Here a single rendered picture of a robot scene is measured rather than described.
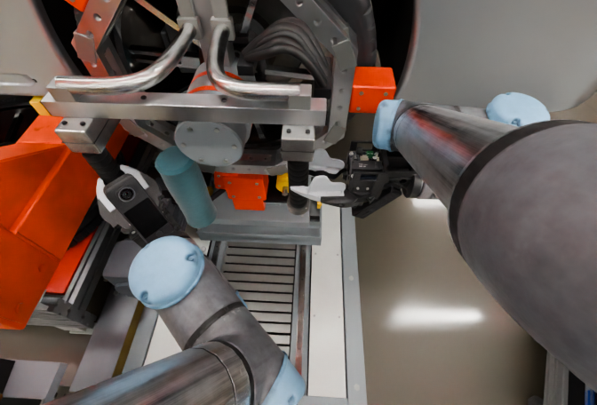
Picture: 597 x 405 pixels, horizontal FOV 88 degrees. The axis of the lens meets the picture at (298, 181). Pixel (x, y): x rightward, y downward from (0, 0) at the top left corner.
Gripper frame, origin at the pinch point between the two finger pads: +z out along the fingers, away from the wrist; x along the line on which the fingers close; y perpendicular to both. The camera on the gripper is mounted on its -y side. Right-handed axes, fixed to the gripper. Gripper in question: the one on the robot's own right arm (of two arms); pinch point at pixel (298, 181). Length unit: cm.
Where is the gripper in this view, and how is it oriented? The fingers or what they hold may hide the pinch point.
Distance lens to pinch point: 55.4
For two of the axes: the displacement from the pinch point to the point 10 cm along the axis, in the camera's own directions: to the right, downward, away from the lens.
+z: -10.0, -0.3, 0.2
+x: -0.4, 8.0, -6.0
